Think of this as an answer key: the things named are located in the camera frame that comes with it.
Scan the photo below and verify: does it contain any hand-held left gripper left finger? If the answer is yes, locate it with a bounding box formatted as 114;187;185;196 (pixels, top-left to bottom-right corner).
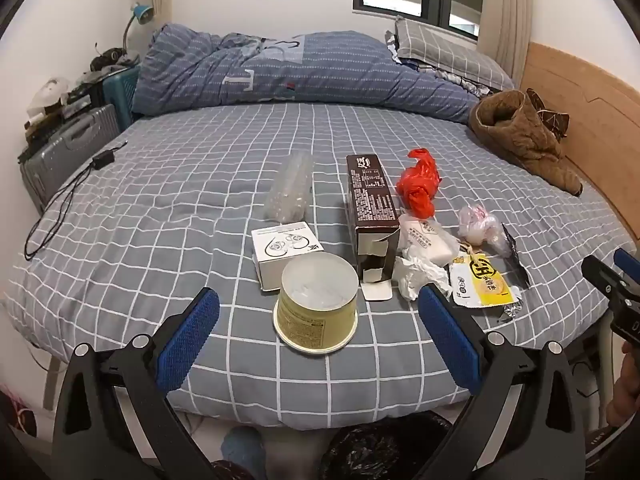
50;287;221;480

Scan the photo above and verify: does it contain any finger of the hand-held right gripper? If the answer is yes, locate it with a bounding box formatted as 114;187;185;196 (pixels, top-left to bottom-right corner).
613;247;640;286
581;255;640;311

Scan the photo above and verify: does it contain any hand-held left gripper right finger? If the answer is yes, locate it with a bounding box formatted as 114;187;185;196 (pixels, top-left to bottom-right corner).
417;282;613;480

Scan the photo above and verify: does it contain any yellow snack packet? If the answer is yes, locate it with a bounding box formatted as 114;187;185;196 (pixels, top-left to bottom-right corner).
448;253;521;308

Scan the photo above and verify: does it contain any yellow paper cup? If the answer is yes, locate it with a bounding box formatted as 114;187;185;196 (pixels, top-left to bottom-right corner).
273;252;361;357

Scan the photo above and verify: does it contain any trash bin with black bag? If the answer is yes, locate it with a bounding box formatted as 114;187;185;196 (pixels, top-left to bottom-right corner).
320;410;456;480

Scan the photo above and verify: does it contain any red plastic bag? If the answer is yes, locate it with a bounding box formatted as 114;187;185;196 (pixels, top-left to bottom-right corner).
396;148;442;219

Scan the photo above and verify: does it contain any brown carton box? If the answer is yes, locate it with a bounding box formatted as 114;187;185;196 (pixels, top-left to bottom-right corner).
346;154;401;302

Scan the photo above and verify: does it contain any person's right hand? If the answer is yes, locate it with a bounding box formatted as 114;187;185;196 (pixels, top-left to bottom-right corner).
607;342;640;426

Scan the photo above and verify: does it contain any crumpled white tissue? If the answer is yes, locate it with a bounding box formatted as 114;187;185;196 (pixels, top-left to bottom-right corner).
395;255;453;302

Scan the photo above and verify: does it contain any small silver wrapper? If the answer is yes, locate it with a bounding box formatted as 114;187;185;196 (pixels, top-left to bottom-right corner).
500;222;531;288

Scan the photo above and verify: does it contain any crumpled white plastic bag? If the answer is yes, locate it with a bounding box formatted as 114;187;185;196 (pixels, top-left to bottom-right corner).
457;204;506;251

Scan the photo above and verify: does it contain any blue slipper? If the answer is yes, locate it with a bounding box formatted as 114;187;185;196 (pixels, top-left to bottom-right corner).
222;427;266;480

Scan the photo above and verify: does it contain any small white box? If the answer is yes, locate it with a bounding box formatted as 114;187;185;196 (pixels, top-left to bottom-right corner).
251;221;323;292

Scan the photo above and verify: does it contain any wooden headboard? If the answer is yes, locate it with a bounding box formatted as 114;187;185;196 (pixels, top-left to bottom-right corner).
520;42;640;241

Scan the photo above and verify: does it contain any bed with grey grid sheet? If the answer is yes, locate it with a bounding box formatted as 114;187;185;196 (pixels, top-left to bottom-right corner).
5;102;638;431

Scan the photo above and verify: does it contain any dark brown patterned cloth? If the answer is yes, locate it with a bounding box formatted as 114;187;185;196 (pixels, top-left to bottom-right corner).
525;89;571;138

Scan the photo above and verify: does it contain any brown fleece jacket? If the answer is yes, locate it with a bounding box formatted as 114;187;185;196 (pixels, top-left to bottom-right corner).
468;89;583;197

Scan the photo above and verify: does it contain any grey suitcase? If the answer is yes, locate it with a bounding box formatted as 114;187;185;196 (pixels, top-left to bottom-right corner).
19;105;121;213

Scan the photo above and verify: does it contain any plaid cloth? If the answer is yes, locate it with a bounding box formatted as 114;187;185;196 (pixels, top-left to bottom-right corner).
434;66;495;99

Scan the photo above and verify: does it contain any grey grid pillow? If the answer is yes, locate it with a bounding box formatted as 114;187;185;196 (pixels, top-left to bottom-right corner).
394;16;516;92

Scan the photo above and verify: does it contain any white round object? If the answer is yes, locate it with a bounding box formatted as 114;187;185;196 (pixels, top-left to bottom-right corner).
27;77;71;118

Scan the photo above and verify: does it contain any blue striped quilt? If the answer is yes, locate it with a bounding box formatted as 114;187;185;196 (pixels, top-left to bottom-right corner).
131;23;483;126

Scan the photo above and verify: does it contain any blue desk lamp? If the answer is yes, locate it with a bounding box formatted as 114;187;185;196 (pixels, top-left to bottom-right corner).
121;2;153;56

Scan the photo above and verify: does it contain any black cable with adapter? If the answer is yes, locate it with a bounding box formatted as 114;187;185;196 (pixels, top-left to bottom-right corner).
24;140;128;261

